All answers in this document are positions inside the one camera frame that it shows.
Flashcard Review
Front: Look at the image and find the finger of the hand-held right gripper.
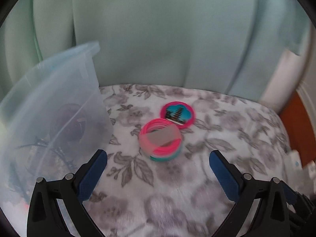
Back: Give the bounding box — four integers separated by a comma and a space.
279, 181, 300, 204

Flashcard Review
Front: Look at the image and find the wooden headboard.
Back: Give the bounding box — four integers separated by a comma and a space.
279, 89, 314, 168

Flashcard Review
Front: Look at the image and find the clear plastic container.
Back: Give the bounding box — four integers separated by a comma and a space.
0, 41, 114, 228

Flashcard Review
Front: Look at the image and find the brown packing tape roll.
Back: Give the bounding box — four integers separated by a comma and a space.
55, 104, 87, 141

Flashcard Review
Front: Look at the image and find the black twisted cord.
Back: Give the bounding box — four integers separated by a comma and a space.
17, 137, 74, 169

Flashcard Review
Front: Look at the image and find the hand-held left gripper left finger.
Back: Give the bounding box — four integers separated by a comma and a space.
27, 149, 108, 237

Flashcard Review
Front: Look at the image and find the large white charger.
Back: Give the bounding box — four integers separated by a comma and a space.
288, 150, 303, 178

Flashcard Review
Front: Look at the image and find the pink round pocket mirror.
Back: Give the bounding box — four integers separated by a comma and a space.
160, 101, 196, 128

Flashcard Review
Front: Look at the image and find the pale green curtain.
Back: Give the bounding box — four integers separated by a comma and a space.
0, 0, 309, 99

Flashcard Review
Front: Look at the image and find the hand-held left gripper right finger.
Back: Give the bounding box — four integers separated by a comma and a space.
209, 150, 290, 237

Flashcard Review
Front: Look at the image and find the grey floral blanket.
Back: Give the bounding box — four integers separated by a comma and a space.
62, 84, 297, 237

